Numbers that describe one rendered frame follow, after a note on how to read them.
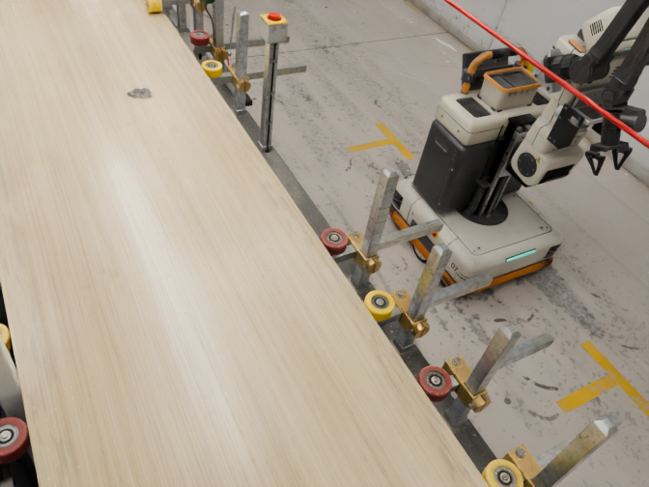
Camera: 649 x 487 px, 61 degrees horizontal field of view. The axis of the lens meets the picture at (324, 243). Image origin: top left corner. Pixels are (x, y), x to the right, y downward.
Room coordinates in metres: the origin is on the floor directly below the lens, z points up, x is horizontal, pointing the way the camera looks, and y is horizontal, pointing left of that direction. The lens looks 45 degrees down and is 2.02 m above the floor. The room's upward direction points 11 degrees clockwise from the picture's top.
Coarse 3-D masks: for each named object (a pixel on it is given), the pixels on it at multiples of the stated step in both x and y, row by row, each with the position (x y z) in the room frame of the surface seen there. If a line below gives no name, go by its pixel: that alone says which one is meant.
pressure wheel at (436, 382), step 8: (424, 368) 0.76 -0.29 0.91; (432, 368) 0.76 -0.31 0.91; (440, 368) 0.77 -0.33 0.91; (424, 376) 0.74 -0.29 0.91; (432, 376) 0.74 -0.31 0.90; (440, 376) 0.75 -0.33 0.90; (448, 376) 0.75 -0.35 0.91; (424, 384) 0.72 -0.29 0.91; (432, 384) 0.72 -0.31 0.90; (440, 384) 0.73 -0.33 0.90; (448, 384) 0.73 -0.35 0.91; (432, 392) 0.70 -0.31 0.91; (440, 392) 0.70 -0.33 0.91; (448, 392) 0.71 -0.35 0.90; (432, 400) 0.69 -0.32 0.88; (440, 400) 0.70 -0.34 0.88
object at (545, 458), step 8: (608, 416) 0.77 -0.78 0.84; (616, 416) 0.77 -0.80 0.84; (616, 424) 0.75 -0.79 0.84; (568, 440) 0.68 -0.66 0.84; (552, 448) 0.65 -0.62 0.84; (560, 448) 0.66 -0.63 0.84; (536, 456) 0.63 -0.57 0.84; (544, 456) 0.63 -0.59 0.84; (552, 456) 0.63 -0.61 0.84; (544, 464) 0.61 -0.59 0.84
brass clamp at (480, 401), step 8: (448, 360) 0.82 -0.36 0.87; (464, 360) 0.83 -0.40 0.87; (448, 368) 0.80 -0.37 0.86; (456, 368) 0.80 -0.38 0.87; (464, 368) 0.81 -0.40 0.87; (456, 376) 0.78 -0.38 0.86; (464, 376) 0.79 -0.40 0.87; (464, 384) 0.76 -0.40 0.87; (456, 392) 0.76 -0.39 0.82; (464, 392) 0.75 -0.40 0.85; (480, 392) 0.75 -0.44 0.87; (464, 400) 0.74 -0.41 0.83; (472, 400) 0.73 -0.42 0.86; (480, 400) 0.73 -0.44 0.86; (488, 400) 0.73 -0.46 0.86; (472, 408) 0.72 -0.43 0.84; (480, 408) 0.72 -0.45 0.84
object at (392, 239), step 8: (424, 224) 1.35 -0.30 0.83; (432, 224) 1.36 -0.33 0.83; (440, 224) 1.36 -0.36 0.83; (392, 232) 1.28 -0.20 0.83; (400, 232) 1.29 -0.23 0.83; (408, 232) 1.30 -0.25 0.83; (416, 232) 1.31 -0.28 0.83; (424, 232) 1.32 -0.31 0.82; (432, 232) 1.35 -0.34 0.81; (384, 240) 1.24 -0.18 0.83; (392, 240) 1.25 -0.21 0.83; (400, 240) 1.27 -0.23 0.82; (408, 240) 1.29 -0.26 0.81; (352, 248) 1.18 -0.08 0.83; (336, 256) 1.13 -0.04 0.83; (344, 256) 1.15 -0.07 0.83; (352, 256) 1.17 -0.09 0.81
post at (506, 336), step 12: (504, 336) 0.75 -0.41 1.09; (516, 336) 0.75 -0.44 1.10; (492, 348) 0.76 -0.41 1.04; (504, 348) 0.74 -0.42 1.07; (480, 360) 0.76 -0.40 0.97; (492, 360) 0.74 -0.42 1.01; (480, 372) 0.75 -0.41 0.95; (492, 372) 0.75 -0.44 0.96; (468, 384) 0.76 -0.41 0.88; (480, 384) 0.74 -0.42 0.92; (456, 408) 0.75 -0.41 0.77; (456, 420) 0.74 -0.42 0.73
